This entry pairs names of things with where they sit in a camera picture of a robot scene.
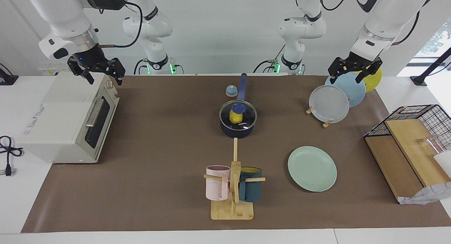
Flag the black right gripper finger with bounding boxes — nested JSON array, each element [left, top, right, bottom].
[[110, 58, 126, 86], [67, 57, 95, 85]]

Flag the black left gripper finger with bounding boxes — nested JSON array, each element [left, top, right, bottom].
[[328, 57, 345, 86], [356, 59, 383, 84]]

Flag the glass lid with blue knob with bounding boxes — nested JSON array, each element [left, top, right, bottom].
[[219, 100, 258, 131]]

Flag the yellow potato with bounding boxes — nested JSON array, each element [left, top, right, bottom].
[[229, 110, 244, 125]]

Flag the yellow plate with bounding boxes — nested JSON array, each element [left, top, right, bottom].
[[354, 66, 382, 93]]

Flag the light blue plate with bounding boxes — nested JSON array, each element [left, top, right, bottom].
[[325, 70, 366, 108]]

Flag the grey plate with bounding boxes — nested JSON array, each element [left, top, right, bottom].
[[309, 85, 350, 124]]

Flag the wooden plate rack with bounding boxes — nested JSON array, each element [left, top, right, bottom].
[[305, 105, 333, 129]]

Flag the mint green plate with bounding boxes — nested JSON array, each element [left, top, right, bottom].
[[288, 146, 338, 192]]

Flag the white toaster oven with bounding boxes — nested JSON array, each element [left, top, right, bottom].
[[18, 71, 120, 164]]

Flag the black table clamp stand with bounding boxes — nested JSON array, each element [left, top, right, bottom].
[[0, 63, 19, 86]]

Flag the light bamboo board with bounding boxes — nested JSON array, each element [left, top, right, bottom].
[[384, 119, 451, 187]]

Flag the dark blue saucepan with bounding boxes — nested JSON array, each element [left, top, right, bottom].
[[219, 73, 258, 139]]

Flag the clear glass jug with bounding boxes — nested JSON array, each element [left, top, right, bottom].
[[418, 135, 446, 156]]

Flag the white plastic cup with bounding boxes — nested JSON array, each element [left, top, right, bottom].
[[433, 151, 451, 177]]

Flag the brown table mat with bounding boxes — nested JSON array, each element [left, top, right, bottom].
[[21, 75, 451, 233]]

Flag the crumpled white paper bag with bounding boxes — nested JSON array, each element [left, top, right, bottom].
[[398, 182, 451, 205]]

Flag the dark teal mug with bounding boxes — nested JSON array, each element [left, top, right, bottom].
[[239, 167, 263, 203]]

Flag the pink mug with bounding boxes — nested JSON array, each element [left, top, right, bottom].
[[205, 165, 231, 201]]

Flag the wooden mug tree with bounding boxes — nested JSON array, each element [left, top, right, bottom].
[[204, 138, 266, 220]]

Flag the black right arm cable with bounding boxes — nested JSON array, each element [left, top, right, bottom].
[[99, 1, 143, 48]]

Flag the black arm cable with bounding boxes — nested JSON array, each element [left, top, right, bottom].
[[390, 10, 421, 46], [99, 1, 143, 48]]

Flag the white wall socket box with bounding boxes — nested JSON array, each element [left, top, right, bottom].
[[38, 59, 73, 76]]

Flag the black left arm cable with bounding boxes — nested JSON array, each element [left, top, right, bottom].
[[390, 10, 421, 46]]

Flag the black wire basket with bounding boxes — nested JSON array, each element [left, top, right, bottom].
[[364, 104, 451, 151]]

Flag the black power cord with plug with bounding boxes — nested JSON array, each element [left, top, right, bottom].
[[0, 136, 24, 177]]

